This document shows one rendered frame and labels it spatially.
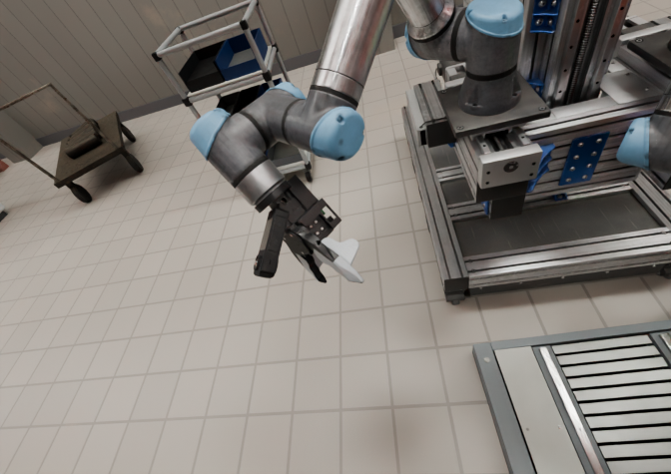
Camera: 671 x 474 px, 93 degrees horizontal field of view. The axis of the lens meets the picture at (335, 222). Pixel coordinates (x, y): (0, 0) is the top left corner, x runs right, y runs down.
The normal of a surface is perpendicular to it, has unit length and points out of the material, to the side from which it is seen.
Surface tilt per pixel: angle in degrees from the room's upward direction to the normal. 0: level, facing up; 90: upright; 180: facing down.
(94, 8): 90
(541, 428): 0
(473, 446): 0
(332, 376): 0
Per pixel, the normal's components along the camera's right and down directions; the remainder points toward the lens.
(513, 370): -0.29, -0.63
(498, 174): 0.00, 0.76
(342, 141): 0.71, 0.37
